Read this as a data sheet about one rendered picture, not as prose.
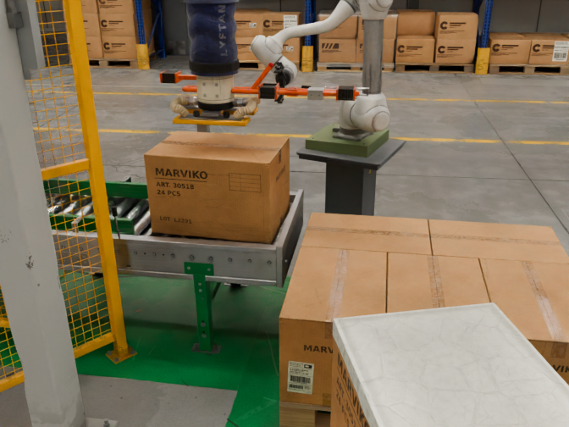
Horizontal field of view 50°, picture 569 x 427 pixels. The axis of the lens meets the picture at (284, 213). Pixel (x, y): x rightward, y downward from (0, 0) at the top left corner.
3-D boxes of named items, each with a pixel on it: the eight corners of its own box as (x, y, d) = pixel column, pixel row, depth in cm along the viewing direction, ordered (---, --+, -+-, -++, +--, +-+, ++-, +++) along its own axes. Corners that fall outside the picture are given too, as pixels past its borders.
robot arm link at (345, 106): (358, 120, 357) (359, 84, 349) (374, 128, 342) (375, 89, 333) (334, 124, 352) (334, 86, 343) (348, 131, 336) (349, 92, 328)
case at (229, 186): (151, 232, 293) (143, 153, 277) (182, 202, 329) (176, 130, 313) (271, 244, 281) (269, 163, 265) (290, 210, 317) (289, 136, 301)
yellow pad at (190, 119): (172, 124, 273) (171, 113, 271) (179, 118, 282) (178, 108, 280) (245, 126, 268) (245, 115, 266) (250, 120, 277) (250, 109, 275)
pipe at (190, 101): (173, 114, 273) (172, 102, 271) (189, 102, 296) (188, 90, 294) (246, 117, 269) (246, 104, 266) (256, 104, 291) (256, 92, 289)
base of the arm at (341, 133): (340, 129, 364) (340, 119, 362) (373, 133, 352) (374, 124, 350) (325, 136, 350) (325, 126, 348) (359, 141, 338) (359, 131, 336)
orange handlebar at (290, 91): (157, 92, 280) (157, 85, 279) (178, 80, 307) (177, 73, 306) (358, 98, 268) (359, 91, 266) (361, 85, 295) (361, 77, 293)
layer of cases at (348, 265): (279, 402, 242) (278, 317, 226) (310, 278, 332) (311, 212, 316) (596, 435, 224) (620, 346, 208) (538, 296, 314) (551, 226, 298)
